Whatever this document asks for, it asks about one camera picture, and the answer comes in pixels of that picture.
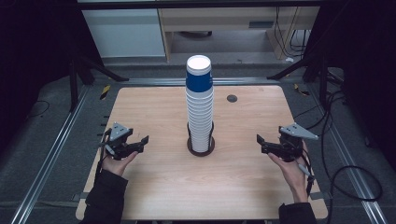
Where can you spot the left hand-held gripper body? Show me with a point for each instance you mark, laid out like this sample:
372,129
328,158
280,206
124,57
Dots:
120,132

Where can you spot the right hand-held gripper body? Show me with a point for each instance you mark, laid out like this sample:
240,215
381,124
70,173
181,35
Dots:
294,132

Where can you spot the stack of white paper cups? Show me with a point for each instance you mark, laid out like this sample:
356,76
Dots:
199,118

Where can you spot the person's left hand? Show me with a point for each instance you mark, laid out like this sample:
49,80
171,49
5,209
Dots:
116,166

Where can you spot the person's right hand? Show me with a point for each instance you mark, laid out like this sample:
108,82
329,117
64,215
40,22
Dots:
294,175

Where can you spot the yellow black tape strip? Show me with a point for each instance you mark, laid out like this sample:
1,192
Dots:
105,92
301,90

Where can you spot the black round table grommet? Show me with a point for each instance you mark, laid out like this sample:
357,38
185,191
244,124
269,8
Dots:
232,98

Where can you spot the black metal stand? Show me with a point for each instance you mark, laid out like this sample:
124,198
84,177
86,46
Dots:
73,87
322,81

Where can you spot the white cabinet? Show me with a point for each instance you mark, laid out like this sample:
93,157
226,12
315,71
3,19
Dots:
124,34

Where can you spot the aluminium floor rail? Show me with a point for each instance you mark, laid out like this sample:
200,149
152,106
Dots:
348,168
46,161
155,81

